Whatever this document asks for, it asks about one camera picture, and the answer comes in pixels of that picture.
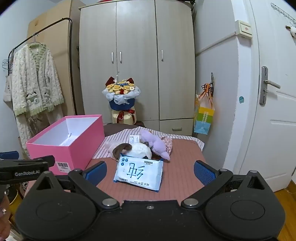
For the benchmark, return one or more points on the person's left hand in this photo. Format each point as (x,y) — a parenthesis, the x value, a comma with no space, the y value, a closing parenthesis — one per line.
(3,217)

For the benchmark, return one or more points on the white box blue label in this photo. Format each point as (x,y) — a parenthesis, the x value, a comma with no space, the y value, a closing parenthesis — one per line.
(134,139)

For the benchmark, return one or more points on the light wooden cabinet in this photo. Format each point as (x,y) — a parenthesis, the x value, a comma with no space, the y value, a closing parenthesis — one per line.
(57,34)

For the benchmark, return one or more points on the pink cardboard box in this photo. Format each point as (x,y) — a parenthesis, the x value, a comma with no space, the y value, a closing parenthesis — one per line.
(76,148)

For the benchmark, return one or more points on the brown and white plush toy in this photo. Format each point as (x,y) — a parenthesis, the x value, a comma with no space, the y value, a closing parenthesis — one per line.
(138,149)

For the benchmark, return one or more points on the flower bouquet blue wrap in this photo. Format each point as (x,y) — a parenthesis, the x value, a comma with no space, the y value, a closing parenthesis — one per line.
(121,97)

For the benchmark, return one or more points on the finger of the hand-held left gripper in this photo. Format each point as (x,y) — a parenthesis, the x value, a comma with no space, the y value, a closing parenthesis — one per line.
(34,161)
(9,154)

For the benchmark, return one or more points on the dark suitcase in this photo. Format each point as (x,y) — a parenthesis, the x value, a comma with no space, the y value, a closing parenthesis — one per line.
(140,124)

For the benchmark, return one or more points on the orange ribbon on hook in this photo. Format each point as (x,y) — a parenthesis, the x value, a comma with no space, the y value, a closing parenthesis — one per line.
(208,88)

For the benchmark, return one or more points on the beige wardrobe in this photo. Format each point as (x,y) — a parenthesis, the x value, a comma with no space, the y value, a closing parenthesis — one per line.
(138,58)

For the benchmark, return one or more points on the cream fleece cardigan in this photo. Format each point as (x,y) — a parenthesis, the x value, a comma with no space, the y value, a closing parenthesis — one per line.
(34,76)

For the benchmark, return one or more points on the white wipes packet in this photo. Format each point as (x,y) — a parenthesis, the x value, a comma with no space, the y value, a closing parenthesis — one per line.
(138,171)

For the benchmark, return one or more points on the striped bed sheet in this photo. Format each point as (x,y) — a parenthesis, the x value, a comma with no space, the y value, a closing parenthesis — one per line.
(108,153)

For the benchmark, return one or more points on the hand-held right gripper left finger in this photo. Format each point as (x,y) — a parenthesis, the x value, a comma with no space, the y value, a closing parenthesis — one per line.
(96,172)

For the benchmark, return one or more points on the hanging plush duck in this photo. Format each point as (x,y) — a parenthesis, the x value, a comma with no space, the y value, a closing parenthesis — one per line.
(293,31)

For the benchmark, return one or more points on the black clothes rack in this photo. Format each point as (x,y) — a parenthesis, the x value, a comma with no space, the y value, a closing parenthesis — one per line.
(70,27)

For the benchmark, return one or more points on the blue wall sticker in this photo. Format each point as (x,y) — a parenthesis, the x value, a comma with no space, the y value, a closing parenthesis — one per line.
(241,99)

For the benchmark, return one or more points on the white wall switch box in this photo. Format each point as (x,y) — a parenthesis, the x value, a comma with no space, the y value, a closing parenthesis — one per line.
(244,27)

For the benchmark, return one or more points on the white tote bag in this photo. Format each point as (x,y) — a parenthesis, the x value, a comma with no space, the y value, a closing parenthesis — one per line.
(7,90)

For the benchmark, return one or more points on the pink floral scrunchie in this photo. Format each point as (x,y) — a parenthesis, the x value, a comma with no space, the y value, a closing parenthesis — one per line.
(167,143)

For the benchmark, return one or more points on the beige shoe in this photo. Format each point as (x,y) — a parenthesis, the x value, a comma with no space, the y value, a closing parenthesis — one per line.
(23,186)

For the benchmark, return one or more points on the white door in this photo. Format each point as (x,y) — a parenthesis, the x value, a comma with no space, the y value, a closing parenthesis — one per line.
(272,111)

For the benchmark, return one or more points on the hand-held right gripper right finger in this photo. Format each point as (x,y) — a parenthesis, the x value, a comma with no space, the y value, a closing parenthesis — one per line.
(203,172)

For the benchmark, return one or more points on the colourful paper gift bag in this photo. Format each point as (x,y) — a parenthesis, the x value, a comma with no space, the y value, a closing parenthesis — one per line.
(203,118)

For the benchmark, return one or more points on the purple plush toy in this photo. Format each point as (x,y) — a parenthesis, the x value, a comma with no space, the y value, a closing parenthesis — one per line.
(152,144)

